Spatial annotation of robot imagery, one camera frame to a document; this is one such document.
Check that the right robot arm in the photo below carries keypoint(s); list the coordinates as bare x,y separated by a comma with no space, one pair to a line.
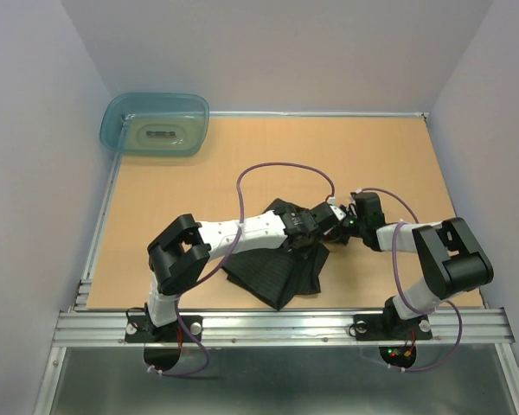
451,261

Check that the aluminium front rail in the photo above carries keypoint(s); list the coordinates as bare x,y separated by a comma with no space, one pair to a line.
264,328

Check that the blue transparent plastic bin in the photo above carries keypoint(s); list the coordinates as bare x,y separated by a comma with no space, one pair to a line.
155,124

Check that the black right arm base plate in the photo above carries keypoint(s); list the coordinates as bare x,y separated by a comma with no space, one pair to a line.
377,327

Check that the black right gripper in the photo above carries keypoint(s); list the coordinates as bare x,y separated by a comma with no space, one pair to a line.
344,239

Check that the black pinstriped long sleeve shirt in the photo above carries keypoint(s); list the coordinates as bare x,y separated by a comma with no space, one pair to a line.
275,276

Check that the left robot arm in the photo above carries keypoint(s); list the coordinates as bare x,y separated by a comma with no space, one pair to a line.
178,255

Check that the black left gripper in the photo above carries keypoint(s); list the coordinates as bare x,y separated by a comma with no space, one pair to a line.
317,239

